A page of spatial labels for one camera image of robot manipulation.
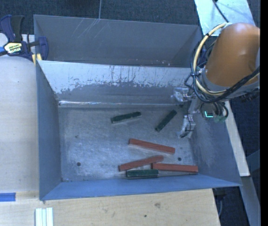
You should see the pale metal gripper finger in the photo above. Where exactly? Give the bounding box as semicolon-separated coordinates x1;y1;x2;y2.
176;115;190;138
186;116;197;139

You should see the dark green flat block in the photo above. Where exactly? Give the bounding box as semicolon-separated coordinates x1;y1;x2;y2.
110;111;142;125
125;169;159;179
155;109;178;133

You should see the red-brown flat block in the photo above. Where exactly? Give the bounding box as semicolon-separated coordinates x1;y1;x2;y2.
127;138;176;155
118;155;165;172
151;162;199;174

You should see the grey metal bin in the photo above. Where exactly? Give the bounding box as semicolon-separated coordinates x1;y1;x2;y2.
33;14;243;201

